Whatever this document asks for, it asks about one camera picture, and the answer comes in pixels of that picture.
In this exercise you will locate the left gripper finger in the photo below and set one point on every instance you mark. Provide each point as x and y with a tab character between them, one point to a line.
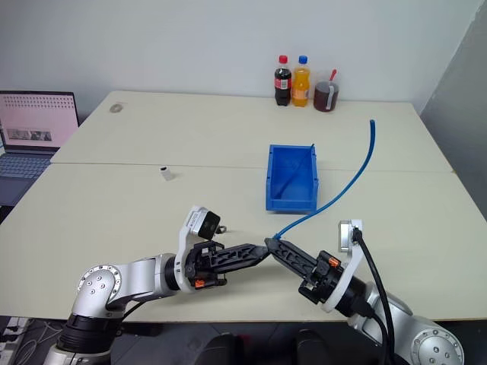
243	249
237	264

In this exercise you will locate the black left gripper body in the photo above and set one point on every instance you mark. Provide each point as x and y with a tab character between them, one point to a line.
198	268

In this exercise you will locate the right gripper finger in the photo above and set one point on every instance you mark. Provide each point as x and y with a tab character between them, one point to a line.
283	262
295	252

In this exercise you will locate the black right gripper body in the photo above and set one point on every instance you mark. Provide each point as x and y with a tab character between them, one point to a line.
323	279

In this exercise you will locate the blue plastic bin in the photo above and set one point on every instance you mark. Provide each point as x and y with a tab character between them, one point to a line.
291	205

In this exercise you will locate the white coupler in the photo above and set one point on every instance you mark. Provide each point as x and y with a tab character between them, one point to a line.
166	173

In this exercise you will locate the dark rounded shape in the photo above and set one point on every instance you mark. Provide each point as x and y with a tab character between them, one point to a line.
224	350
312	348

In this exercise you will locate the clear cup of dark liquid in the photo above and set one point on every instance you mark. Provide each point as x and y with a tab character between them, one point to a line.
325	97

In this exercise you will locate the orange soda bottle, blue cap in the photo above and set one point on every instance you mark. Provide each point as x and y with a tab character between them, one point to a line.
301	85

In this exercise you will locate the cola bottle with red cap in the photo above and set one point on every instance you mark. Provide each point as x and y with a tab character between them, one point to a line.
282	85

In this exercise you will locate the round grey table grommet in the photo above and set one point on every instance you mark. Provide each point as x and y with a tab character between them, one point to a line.
116	108

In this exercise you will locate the open laptop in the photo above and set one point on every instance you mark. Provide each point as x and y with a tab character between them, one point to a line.
26	137

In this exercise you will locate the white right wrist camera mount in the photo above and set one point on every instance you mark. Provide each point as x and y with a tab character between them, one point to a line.
350	262

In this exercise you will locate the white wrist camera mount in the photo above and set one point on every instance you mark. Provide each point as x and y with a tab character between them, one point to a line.
350	262
189	235

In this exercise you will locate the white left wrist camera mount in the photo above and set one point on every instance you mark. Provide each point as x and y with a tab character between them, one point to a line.
189	235

